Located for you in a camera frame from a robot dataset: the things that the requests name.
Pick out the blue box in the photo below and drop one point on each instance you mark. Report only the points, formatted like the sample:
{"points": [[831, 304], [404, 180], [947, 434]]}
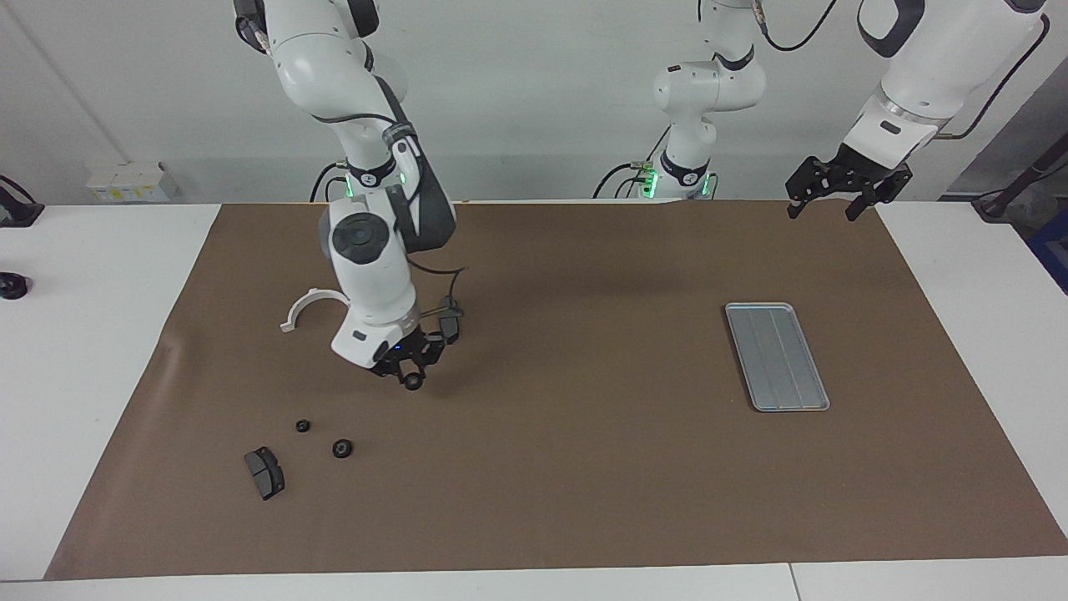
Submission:
{"points": [[1053, 250]]}

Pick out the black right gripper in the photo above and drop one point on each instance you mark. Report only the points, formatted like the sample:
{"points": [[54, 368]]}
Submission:
{"points": [[413, 346]]}

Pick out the brown table mat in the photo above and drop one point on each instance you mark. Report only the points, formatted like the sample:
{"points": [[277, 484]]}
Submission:
{"points": [[542, 467]]}

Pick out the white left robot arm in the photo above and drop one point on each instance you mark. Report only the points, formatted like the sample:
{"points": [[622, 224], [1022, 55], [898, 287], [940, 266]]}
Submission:
{"points": [[709, 88]]}

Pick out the black round knob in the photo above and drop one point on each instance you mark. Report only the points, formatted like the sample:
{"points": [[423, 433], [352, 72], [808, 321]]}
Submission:
{"points": [[12, 286]]}

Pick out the white wall socket box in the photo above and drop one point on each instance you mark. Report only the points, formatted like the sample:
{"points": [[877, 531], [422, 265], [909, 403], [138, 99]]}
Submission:
{"points": [[125, 182]]}

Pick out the black table clamp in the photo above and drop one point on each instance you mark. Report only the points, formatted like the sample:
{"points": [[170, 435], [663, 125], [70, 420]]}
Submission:
{"points": [[17, 213]]}

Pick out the long dark grey brake pad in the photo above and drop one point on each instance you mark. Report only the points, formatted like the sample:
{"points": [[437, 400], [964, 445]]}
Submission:
{"points": [[451, 328]]}

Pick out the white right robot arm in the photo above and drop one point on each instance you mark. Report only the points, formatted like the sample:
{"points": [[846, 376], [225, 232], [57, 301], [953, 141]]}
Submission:
{"points": [[367, 275]]}

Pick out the short dark grey brake pad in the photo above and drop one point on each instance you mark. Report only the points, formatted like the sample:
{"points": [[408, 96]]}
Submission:
{"points": [[265, 474]]}

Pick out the black stand pole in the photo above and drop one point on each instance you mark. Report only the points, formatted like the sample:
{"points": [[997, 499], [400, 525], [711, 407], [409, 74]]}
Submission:
{"points": [[1022, 179]]}

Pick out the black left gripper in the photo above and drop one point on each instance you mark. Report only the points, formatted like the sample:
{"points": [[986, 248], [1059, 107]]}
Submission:
{"points": [[855, 171]]}

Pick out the white curved plastic bracket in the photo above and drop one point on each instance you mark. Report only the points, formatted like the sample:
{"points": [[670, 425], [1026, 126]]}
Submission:
{"points": [[300, 302]]}

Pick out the silver metal tray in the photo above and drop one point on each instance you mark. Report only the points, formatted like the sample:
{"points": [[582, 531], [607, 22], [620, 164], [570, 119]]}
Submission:
{"points": [[776, 359]]}

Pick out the large black bearing gear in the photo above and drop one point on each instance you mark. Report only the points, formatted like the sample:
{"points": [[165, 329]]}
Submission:
{"points": [[342, 448], [413, 382]]}

